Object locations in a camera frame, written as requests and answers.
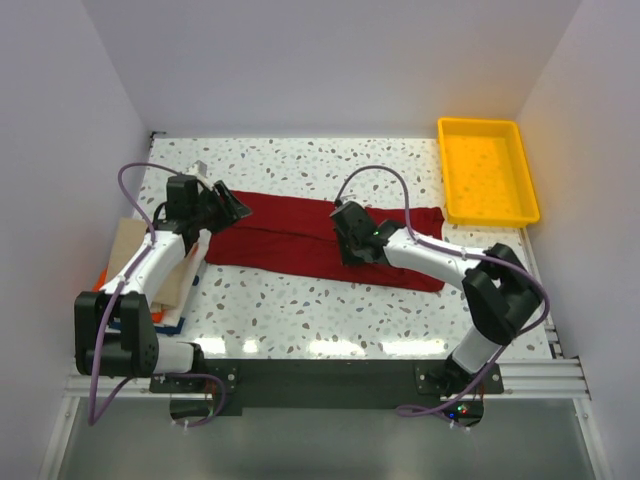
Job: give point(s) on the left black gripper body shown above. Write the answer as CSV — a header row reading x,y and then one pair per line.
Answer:
x,y
192,213

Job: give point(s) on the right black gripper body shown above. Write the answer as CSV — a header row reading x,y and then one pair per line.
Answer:
x,y
348,248

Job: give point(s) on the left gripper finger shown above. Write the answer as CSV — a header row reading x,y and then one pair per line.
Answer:
x,y
217,216
242,211

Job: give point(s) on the dark red t shirt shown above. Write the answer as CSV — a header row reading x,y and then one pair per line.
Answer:
x,y
295,236

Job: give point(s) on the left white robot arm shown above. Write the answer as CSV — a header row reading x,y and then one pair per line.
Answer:
x,y
114,331

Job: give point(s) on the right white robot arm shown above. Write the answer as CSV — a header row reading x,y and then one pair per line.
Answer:
x,y
501,295

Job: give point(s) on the beige folded t shirt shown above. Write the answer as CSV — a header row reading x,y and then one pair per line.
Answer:
x,y
158,274

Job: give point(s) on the white folded t shirt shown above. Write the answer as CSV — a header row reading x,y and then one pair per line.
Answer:
x,y
195,259

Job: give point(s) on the blue folded t shirt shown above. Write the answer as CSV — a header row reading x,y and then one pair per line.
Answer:
x,y
173,319

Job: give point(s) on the yellow plastic tray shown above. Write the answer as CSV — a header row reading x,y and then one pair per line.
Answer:
x,y
486,175

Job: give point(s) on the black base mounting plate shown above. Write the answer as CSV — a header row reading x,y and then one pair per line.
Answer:
x,y
411,388

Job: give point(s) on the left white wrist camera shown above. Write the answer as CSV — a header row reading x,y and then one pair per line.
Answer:
x,y
198,169

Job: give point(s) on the aluminium frame rail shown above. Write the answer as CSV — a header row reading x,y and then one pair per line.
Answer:
x,y
556,378

